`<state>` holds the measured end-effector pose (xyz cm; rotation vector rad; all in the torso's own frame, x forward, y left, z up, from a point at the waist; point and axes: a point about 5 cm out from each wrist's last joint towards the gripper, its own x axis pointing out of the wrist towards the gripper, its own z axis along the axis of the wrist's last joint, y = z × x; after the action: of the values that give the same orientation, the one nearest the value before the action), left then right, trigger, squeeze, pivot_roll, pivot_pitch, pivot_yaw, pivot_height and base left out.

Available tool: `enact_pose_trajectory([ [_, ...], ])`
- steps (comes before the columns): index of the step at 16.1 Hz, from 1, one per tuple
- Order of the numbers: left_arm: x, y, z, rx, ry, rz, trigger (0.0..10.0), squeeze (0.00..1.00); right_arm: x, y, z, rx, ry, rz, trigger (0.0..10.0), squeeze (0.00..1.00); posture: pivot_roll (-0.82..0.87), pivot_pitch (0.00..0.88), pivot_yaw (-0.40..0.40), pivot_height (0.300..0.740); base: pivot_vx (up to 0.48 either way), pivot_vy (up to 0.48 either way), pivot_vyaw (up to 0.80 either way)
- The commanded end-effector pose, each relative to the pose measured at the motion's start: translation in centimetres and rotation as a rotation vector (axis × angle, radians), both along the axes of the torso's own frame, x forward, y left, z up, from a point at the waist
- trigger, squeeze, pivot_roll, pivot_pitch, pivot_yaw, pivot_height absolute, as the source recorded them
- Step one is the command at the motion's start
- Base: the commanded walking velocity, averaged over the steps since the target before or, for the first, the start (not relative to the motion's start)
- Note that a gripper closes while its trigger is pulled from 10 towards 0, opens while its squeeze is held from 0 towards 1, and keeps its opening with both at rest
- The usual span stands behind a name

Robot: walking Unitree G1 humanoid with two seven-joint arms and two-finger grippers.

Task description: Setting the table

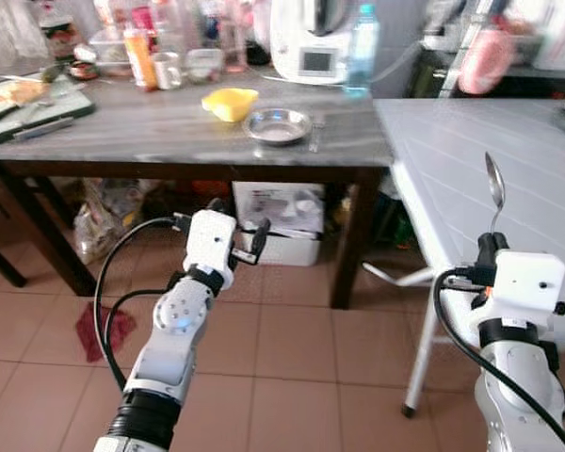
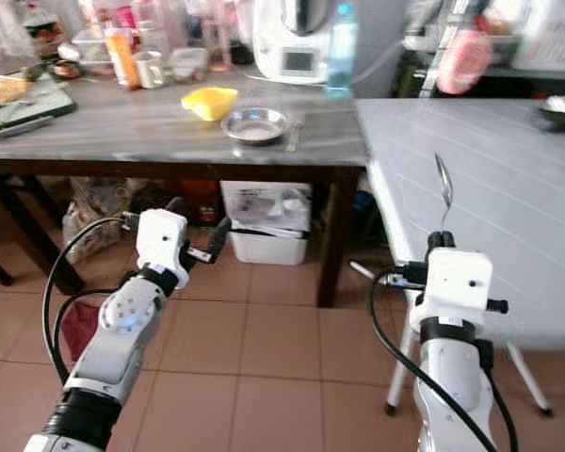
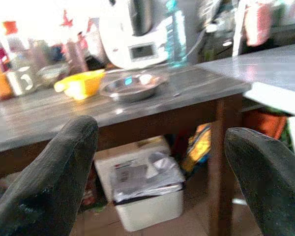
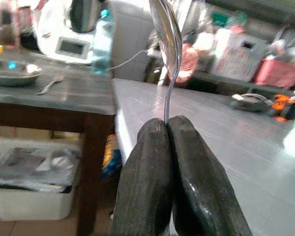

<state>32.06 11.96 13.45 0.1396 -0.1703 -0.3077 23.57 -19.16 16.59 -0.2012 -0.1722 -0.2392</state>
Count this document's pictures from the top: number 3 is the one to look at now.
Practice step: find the clear blue water bottle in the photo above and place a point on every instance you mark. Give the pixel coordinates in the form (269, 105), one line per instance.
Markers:
(175, 37)

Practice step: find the yellow plastic jug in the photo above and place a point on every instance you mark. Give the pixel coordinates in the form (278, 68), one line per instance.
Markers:
(83, 83)

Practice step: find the stainless steel bowl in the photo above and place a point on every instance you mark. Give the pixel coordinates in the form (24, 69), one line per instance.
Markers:
(135, 87)

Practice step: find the white plastic waste bin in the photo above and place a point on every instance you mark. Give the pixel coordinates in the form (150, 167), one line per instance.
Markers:
(147, 196)

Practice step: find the white cardboard box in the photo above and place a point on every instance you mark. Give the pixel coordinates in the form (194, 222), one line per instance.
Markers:
(118, 159)

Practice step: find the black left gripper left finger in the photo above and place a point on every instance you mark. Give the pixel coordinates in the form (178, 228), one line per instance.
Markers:
(46, 182)

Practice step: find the red capped clear bottle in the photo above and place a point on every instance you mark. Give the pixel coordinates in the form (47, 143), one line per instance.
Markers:
(13, 44)

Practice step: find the yellow printed bag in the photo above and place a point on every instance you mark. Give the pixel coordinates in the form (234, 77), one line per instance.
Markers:
(197, 147)

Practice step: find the dark wooden table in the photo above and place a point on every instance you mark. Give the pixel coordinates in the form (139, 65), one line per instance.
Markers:
(127, 108)

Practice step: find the white kitchen food processor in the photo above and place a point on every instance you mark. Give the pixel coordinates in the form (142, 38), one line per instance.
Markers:
(135, 37)

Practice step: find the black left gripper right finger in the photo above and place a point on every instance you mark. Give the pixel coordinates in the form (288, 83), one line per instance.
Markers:
(270, 182)

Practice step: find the pink hanging towel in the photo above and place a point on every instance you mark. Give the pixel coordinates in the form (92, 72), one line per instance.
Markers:
(256, 23)

